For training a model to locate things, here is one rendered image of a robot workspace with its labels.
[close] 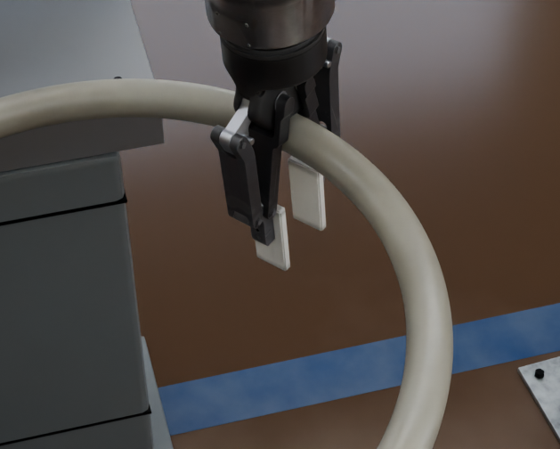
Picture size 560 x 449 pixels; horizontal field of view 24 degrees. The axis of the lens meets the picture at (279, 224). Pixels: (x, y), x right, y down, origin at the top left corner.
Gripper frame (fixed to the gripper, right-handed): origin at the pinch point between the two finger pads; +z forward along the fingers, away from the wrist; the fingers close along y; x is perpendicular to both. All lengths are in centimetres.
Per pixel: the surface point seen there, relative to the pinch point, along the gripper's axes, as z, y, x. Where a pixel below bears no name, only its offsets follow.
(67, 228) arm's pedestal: 15.8, 1.6, -26.9
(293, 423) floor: 90, -30, -28
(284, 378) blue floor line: 91, -37, -34
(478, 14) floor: 98, -140, -58
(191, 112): -10.1, 2.6, -6.6
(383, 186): -11.1, 2.3, 10.6
